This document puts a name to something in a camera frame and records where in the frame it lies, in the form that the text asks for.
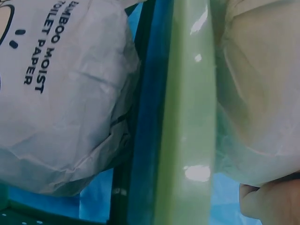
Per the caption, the person's right hand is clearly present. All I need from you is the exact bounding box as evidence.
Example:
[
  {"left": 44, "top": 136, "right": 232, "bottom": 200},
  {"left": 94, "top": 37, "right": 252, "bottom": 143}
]
[{"left": 239, "top": 178, "right": 300, "bottom": 225}]

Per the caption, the cream white soft packet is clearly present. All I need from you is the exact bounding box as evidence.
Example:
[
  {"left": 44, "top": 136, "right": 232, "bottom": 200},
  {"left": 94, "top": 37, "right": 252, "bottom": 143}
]
[{"left": 214, "top": 0, "right": 300, "bottom": 188}]

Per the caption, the white printed wipes packet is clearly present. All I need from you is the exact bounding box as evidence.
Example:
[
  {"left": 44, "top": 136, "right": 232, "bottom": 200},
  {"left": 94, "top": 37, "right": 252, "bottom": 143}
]
[{"left": 0, "top": 0, "right": 141, "bottom": 195}]

